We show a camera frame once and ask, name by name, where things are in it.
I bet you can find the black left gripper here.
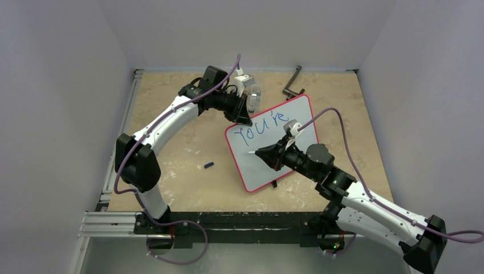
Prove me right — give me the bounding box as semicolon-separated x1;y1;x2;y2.
213;90;252;126

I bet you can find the clear plastic screw box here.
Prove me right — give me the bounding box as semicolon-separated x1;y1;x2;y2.
244;72;264;114

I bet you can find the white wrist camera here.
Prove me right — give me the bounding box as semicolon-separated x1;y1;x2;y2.
233;68;256;96
283;119;304;150

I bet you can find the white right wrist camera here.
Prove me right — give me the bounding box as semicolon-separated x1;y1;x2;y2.
283;119;304;150

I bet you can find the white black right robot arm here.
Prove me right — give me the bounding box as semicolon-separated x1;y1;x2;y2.
255;138;447;273

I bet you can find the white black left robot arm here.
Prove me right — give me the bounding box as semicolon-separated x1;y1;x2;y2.
114;66;256;233

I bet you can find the pink framed whiteboard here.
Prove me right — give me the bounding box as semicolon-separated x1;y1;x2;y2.
224;94;319;194

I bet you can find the black metal bracket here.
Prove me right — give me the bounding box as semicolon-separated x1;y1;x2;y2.
283;65;306;100

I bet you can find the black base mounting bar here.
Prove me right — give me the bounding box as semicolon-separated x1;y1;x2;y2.
134;212;353;253

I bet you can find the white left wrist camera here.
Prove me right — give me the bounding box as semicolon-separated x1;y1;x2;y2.
233;68;256;96

